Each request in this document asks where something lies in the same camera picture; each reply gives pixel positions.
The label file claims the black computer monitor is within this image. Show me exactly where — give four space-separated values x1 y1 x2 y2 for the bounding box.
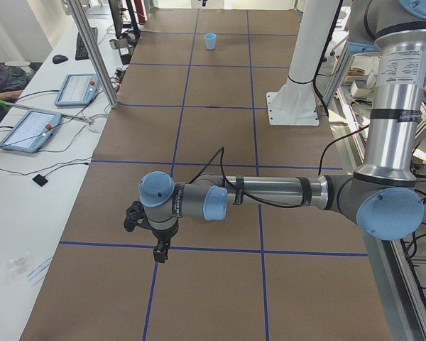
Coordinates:
108 0 141 41

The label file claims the light blue plastic cup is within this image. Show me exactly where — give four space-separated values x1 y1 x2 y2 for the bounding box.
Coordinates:
204 33 217 50

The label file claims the lower blue teach pendant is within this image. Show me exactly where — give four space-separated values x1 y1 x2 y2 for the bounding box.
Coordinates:
0 109 62 153

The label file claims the upper blue teach pendant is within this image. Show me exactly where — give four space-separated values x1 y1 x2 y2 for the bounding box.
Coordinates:
54 74 99 107

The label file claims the black camera cable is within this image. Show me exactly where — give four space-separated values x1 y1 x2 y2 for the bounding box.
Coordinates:
187 147 306 209

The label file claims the small black square pad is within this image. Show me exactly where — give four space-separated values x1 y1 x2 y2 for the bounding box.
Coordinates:
32 174 48 187

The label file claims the blue teach pendant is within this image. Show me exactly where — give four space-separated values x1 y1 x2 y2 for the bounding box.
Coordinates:
54 74 99 107
0 109 62 153

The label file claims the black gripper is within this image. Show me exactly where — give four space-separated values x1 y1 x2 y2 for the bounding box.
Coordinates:
151 222 179 263

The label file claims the black computer mouse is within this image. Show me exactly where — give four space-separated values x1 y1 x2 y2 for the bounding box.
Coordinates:
52 54 69 65

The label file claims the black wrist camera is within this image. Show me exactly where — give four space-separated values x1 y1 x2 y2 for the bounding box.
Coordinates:
124 201 151 232

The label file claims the green handled metal rod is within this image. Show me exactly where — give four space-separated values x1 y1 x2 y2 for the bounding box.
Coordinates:
0 99 93 124

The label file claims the aluminium frame post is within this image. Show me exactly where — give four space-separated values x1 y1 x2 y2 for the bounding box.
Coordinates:
67 0 118 109

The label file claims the seated person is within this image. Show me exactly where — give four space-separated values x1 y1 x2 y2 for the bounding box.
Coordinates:
0 64 29 102

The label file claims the black keyboard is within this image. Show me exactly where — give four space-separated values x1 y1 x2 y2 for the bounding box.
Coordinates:
75 27 98 60

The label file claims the white pole base plate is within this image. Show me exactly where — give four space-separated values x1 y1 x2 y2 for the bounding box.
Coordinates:
266 80 320 126

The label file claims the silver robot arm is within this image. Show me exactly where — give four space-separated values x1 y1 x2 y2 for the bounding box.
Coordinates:
124 1 426 263

